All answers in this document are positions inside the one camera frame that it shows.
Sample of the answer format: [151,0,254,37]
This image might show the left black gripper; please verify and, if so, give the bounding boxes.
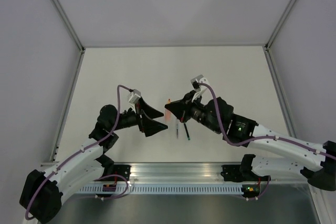
[111,98,168,137]

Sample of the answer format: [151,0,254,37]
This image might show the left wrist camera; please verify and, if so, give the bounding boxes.
[128,89,141,106]

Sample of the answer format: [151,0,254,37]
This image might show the aluminium frame post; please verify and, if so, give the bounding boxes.
[49,0,85,162]
[263,0,299,137]

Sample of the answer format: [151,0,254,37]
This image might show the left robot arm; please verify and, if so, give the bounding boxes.
[19,98,167,223]

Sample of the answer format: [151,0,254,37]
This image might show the aluminium mounting rail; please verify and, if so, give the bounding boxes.
[39,162,322,184]

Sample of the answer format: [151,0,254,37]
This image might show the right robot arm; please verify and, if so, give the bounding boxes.
[165,91,335,191]

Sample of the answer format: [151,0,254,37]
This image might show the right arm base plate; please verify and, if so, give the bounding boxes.
[221,165,271,183]

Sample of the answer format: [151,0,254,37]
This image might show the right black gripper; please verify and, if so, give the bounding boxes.
[166,90,221,134]

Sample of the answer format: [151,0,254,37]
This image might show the white slotted cable duct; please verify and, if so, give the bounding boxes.
[77,183,243,195]

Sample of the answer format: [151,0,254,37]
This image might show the right aluminium frame post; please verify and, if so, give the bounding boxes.
[263,0,299,137]

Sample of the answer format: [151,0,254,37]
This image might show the grey purple pen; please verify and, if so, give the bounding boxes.
[175,119,180,139]

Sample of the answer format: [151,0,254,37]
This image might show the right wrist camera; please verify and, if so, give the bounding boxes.
[191,74,209,102]

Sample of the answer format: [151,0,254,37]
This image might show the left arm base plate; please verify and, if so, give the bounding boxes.
[112,164,131,180]

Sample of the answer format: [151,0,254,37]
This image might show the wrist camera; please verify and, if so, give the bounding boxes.
[191,74,209,102]
[128,89,141,106]

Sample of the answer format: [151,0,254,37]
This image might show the green pen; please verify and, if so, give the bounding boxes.
[183,123,191,141]

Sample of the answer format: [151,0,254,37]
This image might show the left aluminium frame post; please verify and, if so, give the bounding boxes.
[49,0,85,162]

